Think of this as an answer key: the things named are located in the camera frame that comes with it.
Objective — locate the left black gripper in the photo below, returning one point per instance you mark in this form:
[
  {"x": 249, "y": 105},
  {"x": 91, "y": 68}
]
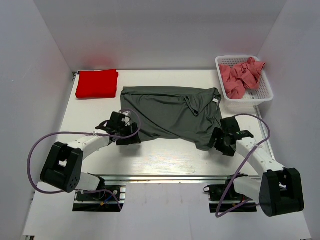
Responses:
[{"x": 134, "y": 139}]

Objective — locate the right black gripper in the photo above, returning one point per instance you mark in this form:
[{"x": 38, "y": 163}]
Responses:
[{"x": 218, "y": 133}]

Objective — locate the dark grey t-shirt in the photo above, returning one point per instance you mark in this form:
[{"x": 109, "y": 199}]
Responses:
[{"x": 171, "y": 112}]

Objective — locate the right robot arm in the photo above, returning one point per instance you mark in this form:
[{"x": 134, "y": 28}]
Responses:
[{"x": 277, "y": 189}]

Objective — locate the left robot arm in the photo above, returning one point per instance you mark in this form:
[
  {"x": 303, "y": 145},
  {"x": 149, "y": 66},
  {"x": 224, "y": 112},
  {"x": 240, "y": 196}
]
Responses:
[{"x": 63, "y": 166}]

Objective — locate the folded red t-shirt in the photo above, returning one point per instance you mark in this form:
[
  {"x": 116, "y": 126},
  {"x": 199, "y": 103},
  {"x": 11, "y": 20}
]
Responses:
[{"x": 97, "y": 84}]

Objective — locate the white plastic basket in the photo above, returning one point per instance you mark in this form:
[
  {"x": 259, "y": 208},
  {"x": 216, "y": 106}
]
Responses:
[{"x": 252, "y": 97}]

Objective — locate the crumpled pink t-shirt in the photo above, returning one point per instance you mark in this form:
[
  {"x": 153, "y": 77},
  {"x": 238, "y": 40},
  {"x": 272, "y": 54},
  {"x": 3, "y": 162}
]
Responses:
[{"x": 241, "y": 77}]

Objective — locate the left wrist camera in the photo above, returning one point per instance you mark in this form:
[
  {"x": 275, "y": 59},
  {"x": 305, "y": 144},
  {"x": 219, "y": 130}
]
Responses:
[{"x": 118, "y": 121}]

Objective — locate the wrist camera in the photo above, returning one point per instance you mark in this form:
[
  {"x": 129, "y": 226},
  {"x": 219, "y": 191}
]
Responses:
[
  {"x": 229, "y": 126},
  {"x": 118, "y": 121}
]

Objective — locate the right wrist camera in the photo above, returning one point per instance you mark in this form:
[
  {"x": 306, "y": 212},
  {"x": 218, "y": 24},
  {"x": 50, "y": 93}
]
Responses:
[{"x": 229, "y": 126}]

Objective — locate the aluminium table rail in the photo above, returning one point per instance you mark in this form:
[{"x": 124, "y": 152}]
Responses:
[{"x": 166, "y": 179}]

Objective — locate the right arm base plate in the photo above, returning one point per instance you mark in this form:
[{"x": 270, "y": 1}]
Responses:
[{"x": 215, "y": 192}]

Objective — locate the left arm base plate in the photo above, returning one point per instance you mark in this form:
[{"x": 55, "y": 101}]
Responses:
[{"x": 110, "y": 201}]

